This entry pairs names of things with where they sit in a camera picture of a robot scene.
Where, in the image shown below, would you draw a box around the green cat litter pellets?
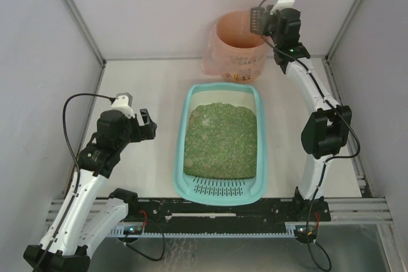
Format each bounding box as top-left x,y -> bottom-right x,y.
184,103 -> 258,180

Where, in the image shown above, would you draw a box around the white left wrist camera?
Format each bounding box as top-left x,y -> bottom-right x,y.
111,92 -> 135,118

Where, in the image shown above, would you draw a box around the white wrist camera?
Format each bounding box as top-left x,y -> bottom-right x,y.
270,0 -> 295,15
111,92 -> 135,118

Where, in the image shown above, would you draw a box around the pale green litter clump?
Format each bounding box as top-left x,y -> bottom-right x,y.
191,111 -> 200,118
184,159 -> 193,168

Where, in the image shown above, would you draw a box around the orange lined waste bin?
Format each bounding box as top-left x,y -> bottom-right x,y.
202,11 -> 270,84

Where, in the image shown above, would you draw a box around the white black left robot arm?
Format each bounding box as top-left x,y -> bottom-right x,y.
23,109 -> 157,271

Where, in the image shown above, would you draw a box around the black left camera cable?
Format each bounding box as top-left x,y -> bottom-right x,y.
62,92 -> 117,187

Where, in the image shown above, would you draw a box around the teal litter box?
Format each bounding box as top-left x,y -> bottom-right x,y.
173,82 -> 268,206

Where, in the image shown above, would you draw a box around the black right camera cable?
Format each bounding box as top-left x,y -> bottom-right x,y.
257,0 -> 361,271

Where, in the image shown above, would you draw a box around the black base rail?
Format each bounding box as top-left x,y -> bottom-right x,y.
125,198 -> 332,229

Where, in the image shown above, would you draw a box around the black litter scoop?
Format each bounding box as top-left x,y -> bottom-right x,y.
250,7 -> 265,35

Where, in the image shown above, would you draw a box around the black camera cable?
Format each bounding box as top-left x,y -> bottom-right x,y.
62,92 -> 117,187
257,0 -> 361,271

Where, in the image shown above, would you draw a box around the light blue cable duct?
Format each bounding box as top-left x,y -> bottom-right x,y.
106,222 -> 306,238

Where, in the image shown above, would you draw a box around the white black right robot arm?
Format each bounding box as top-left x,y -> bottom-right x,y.
259,6 -> 354,221

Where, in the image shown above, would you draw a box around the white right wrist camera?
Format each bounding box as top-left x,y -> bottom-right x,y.
270,0 -> 295,15

